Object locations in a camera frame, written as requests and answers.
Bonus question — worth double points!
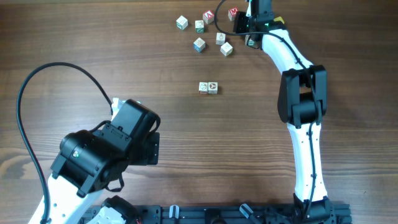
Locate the green V bird block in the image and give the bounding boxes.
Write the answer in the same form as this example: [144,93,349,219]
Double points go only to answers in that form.
[176,16,188,30]

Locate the red M letter block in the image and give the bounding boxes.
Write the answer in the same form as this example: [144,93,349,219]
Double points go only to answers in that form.
[228,7,238,21]

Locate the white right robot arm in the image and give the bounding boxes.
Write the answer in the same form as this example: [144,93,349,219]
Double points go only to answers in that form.
[233,1,330,223]

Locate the red A letter block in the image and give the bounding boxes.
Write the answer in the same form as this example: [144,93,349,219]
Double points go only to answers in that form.
[203,10,215,24]

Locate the yellow soccer ball J block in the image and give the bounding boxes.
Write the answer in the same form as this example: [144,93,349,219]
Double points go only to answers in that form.
[208,82,218,95]

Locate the green apple picture block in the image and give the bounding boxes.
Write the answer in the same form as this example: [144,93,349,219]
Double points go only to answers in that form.
[195,20,205,33]

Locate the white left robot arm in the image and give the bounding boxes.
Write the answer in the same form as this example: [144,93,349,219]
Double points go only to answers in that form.
[30,100,160,223]

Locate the yellow top block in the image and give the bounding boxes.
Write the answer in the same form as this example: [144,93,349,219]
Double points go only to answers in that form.
[274,16,285,24]

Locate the yellow C white block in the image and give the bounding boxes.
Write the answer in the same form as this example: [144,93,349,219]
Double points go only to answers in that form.
[220,42,233,57]

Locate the red O ice cream block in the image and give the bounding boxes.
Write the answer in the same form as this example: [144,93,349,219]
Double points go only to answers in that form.
[216,32,226,45]

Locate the green V number block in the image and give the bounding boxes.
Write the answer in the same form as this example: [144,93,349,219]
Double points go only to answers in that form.
[245,35,258,49]

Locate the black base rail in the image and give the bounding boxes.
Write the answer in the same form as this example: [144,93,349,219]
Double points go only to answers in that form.
[80,203,353,224]

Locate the blue bordered picture block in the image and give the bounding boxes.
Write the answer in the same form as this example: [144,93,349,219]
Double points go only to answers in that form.
[193,37,206,52]

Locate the red 6 baseball block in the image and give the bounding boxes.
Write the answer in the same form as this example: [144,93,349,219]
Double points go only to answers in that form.
[198,82,208,95]

